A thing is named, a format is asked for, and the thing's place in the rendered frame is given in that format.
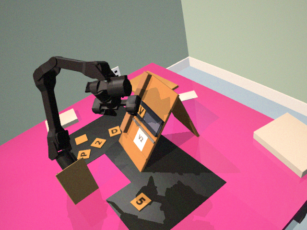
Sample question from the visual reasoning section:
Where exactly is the white paper ticket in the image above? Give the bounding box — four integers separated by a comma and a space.
133, 128, 148, 151

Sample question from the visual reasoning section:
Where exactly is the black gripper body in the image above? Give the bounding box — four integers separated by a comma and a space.
92, 95, 141, 114

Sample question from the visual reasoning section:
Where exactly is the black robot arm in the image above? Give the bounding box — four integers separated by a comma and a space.
33, 56, 132, 170

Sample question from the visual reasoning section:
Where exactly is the cream flat rectangular card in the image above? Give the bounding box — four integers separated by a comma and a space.
179, 90, 197, 101

